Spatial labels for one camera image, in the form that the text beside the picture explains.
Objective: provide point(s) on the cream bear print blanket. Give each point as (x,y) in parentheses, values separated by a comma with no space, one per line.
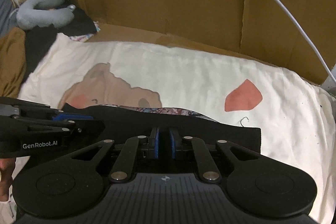
(183,77)

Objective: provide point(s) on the brown garment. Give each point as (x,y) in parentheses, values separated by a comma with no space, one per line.
(11,64)

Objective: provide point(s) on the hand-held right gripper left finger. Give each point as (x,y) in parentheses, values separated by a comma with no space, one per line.
(157,144)

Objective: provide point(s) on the black shorts teddy print trim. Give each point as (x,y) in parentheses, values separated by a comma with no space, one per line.
(223,137)

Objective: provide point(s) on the grey bedding cloth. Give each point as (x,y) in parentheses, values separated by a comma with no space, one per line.
(6,16)

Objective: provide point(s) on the pale floral cloth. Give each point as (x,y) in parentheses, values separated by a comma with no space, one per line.
(84,37)

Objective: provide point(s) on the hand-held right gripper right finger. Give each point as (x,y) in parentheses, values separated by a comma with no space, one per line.
(172,144)

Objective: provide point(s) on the black cloth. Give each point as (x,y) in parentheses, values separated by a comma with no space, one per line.
(76,22)

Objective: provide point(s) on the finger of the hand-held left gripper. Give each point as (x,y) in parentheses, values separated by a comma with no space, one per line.
(71,117)
(52,129)

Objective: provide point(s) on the grey neck pillow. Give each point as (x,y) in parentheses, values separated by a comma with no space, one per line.
(42,16)

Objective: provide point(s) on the person's left hand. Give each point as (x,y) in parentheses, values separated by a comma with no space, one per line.
(6,176)

